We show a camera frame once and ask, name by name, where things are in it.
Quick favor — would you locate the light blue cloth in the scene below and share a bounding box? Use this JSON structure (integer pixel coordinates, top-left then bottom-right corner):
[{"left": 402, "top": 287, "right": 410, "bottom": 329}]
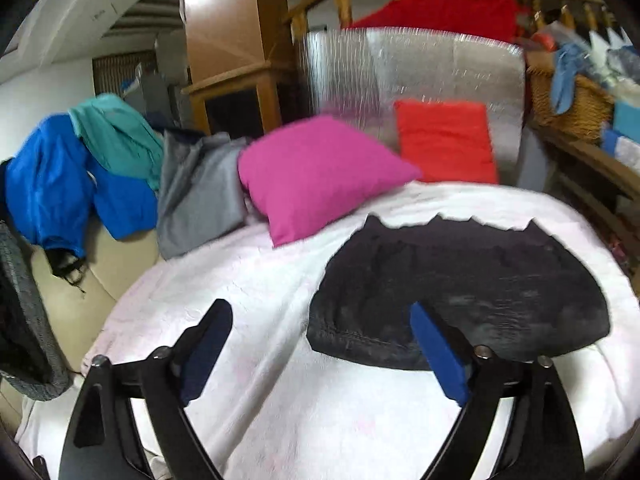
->
[{"left": 550, "top": 42, "right": 593, "bottom": 113}]

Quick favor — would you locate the teal cloth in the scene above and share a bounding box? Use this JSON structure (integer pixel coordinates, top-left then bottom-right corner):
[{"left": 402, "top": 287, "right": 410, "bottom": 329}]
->
[{"left": 69, "top": 92, "right": 166, "bottom": 191}]

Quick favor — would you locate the wooden railing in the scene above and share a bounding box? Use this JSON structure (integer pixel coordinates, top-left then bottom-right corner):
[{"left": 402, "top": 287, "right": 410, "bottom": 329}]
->
[{"left": 282, "top": 0, "right": 640, "bottom": 41}]

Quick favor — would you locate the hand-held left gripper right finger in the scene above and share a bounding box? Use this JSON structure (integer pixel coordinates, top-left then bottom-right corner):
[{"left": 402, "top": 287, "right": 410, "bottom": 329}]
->
[{"left": 409, "top": 301, "right": 586, "bottom": 480}]

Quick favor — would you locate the brown slatted screen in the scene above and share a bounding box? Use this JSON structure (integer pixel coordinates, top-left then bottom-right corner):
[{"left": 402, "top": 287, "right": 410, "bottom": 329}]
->
[{"left": 92, "top": 50, "right": 158, "bottom": 98}]

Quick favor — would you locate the red pillow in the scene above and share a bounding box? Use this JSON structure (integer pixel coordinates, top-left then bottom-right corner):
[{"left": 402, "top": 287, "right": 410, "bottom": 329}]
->
[{"left": 394, "top": 100, "right": 501, "bottom": 185}]

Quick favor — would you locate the dark grey jacket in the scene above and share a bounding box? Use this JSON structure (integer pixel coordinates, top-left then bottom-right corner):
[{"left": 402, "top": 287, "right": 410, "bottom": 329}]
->
[{"left": 306, "top": 214, "right": 612, "bottom": 372}]

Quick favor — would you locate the beige sofa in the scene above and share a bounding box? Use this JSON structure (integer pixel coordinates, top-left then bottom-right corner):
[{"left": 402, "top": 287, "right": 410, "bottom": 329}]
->
[{"left": 27, "top": 220, "right": 166, "bottom": 376}]

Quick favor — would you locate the red cloth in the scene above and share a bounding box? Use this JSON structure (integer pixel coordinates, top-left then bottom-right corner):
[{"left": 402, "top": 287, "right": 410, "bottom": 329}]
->
[{"left": 350, "top": 0, "right": 526, "bottom": 43}]

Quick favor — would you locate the wicker basket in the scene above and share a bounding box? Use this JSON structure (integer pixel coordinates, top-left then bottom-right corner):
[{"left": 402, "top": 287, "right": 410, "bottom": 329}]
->
[{"left": 527, "top": 55, "right": 616, "bottom": 141}]

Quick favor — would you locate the pink pillow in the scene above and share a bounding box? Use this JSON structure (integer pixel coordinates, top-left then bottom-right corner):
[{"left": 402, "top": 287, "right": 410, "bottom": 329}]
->
[{"left": 237, "top": 114, "right": 423, "bottom": 247}]

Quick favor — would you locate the white fluffy blanket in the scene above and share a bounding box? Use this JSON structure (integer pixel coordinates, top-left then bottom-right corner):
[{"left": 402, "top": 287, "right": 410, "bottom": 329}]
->
[{"left": 15, "top": 182, "right": 640, "bottom": 480}]

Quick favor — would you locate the dark knit cloth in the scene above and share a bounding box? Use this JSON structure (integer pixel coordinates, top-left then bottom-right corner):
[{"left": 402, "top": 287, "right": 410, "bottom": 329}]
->
[{"left": 0, "top": 220, "right": 71, "bottom": 402}]

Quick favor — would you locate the grey cloth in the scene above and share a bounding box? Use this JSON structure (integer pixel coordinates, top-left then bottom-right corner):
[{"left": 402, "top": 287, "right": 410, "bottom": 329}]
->
[{"left": 156, "top": 129, "right": 253, "bottom": 260}]

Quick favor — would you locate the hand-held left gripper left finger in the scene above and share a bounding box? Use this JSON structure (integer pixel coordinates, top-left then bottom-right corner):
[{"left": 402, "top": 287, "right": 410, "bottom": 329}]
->
[{"left": 57, "top": 299, "right": 234, "bottom": 480}]

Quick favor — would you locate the blue jacket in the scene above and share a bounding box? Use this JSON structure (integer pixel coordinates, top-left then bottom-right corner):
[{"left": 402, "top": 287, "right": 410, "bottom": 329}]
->
[{"left": 4, "top": 114, "right": 160, "bottom": 252}]

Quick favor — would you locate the wooden shelf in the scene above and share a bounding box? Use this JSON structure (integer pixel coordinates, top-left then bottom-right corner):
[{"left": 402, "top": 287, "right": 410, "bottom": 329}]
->
[{"left": 530, "top": 120, "right": 640, "bottom": 281}]

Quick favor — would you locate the silver foil mat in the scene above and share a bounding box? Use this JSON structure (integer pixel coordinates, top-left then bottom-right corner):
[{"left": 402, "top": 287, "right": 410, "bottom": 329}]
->
[{"left": 295, "top": 27, "right": 527, "bottom": 183}]

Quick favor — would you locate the wooden cabinet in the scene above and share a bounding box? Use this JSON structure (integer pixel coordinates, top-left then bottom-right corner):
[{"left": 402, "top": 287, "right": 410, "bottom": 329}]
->
[{"left": 181, "top": 0, "right": 296, "bottom": 136}]

